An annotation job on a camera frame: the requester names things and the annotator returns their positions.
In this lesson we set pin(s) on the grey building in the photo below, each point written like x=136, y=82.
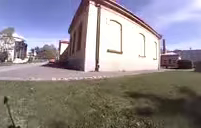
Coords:
x=193, y=55

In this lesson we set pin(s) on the red car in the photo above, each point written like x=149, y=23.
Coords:
x=51, y=60

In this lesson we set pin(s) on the pale kerb stone line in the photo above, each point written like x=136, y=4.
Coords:
x=74, y=78

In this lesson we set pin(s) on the green grass field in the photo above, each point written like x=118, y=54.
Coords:
x=88, y=100

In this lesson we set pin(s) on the dark chimney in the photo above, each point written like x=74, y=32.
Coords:
x=164, y=46

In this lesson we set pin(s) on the cream building with arched windows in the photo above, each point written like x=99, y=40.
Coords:
x=121, y=40

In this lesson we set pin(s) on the dark bush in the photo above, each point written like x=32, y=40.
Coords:
x=184, y=64

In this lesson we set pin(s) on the red-roofed building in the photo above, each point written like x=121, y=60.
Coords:
x=64, y=47

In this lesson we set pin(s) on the white building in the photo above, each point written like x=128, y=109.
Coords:
x=18, y=46

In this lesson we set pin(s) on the group of trees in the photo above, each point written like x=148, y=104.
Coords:
x=47, y=51

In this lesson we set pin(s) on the grey asphalt road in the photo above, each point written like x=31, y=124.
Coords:
x=28, y=71

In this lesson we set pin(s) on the dark plant stalk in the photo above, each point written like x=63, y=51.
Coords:
x=8, y=111

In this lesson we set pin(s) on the tree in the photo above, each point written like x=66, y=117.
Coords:
x=4, y=41

